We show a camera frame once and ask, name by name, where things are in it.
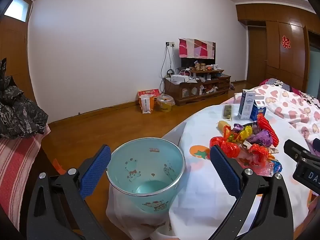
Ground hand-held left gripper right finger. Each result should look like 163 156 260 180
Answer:
207 145 294 240

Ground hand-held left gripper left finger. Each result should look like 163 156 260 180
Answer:
26 144 112 240

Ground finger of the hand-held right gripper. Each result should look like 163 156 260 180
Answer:
284 139 318 164

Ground red foam net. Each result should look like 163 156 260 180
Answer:
257 113 279 148

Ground pile of colourful wrappers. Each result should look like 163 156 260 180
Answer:
209 122 283 176

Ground teal cartoon print bucket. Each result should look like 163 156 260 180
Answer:
105 137 186 214

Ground white orange print tablecloth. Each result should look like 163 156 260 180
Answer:
161 99 320 240

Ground pink heart print blanket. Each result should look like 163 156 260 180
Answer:
234 84 320 153

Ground yellow plastic wrapper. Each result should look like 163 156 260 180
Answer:
217 120 232 133

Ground small blue drink carton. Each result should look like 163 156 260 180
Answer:
250 99 267 121

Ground dark patterned blanket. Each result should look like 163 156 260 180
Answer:
259 78 320 105

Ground tall white milk carton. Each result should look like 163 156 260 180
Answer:
237 89 255 120

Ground pink striped sheet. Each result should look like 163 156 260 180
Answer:
0 125 52 230

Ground brown wooden television stand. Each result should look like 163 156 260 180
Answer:
164 69 232 106

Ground white paper bag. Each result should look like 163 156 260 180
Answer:
139 94 154 114

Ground frosted glass door panel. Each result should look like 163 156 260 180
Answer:
306 30 320 98

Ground yellow bucket in plastic bag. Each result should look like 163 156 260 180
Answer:
156 94 175 112

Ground orange cardboard box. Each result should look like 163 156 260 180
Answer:
137 89 160 105

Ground black printed plastic bag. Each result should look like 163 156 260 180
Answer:
0 58 49 139

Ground brown wooden door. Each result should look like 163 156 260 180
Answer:
246 26 267 82

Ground white flat box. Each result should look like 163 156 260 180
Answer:
171 74 189 83

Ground red paper decoration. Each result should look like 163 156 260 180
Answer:
281 35 292 50

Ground black television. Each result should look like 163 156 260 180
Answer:
180 56 216 68

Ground pink patchwork cover cloth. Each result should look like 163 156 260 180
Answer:
178 38 216 59

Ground brown wooden wardrobe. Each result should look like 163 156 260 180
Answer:
236 3 320 94

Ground small high window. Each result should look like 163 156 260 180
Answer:
4 0 29 22

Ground hanging cables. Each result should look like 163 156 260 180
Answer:
160 45 175 78

